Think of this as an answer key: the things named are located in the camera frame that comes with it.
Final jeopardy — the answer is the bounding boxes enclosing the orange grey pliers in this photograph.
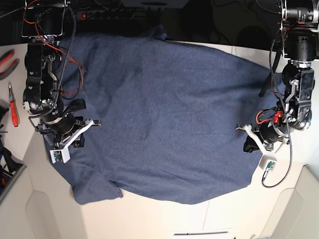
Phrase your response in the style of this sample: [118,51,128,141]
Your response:
[0,49,20,81]

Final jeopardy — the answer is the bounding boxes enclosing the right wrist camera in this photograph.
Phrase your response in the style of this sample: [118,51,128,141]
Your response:
[50,148,70,163]

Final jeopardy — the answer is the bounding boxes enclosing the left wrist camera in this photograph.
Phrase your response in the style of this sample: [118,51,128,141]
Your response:
[258,154,277,170]

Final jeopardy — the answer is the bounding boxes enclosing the black power strip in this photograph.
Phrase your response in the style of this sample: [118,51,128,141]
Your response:
[75,8,147,20]

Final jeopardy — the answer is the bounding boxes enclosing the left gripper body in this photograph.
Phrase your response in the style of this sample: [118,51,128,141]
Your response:
[236,122,290,153]

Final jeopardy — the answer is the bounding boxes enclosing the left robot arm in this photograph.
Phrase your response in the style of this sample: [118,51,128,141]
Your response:
[243,0,319,153]

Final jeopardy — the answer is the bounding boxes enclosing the orange handled screwdriver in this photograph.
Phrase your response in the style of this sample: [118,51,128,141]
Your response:
[8,81,19,127]

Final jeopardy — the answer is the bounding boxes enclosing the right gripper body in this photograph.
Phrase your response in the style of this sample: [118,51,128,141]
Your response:
[37,113,90,149]

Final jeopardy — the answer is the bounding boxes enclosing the blue t-shirt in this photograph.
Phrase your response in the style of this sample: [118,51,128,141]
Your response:
[53,33,276,205]

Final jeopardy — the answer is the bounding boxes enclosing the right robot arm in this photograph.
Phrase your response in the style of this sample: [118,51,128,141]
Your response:
[22,0,86,149]

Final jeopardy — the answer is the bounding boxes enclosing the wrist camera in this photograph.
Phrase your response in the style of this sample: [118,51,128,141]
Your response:
[50,148,70,163]
[258,154,277,170]

